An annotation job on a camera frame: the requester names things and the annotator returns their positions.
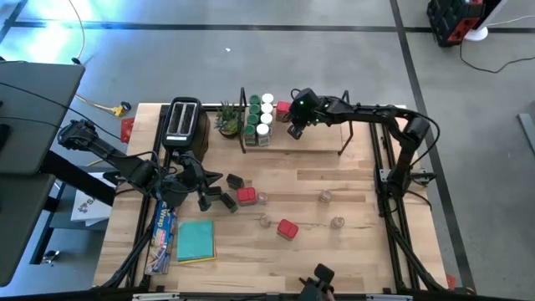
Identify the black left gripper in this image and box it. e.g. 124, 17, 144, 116
179, 150, 224, 213

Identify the red lid spice tin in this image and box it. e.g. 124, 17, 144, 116
275, 218, 300, 242
275, 100, 293, 123
236, 186, 258, 207

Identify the succulent plant in black pot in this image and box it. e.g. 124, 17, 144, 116
214, 100, 242, 140

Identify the teal cleaning cloth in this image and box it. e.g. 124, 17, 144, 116
176, 220, 216, 263

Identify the black two-slot toaster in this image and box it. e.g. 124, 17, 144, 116
160, 96, 211, 162

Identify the blue plastic wrap box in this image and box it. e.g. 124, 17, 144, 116
144, 200, 181, 276

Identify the white printed paper sheet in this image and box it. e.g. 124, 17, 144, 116
69, 171, 115, 228

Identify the black desk support beam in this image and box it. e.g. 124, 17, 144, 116
39, 150, 117, 207

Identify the black handheld device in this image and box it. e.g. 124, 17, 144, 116
297, 263, 336, 301

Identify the black and red tool case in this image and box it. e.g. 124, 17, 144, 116
425, 0, 489, 48

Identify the grey desk panel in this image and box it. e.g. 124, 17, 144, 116
0, 173, 56, 288
0, 60, 86, 175

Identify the wooden shelf with black frame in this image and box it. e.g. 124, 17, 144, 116
237, 86, 356, 156

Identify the black metal rig frame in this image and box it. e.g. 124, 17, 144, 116
92, 104, 476, 296

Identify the silver metal bracket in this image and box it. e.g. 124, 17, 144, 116
365, 293, 414, 301
132, 292, 181, 301

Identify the black floor cable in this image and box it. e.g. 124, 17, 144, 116
458, 38, 535, 74

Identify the white pedestal stand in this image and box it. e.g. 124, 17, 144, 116
463, 0, 509, 42

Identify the thin yellow cable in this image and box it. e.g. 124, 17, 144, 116
65, 0, 87, 64

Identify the white floor cable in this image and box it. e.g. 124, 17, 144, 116
487, 15, 535, 27

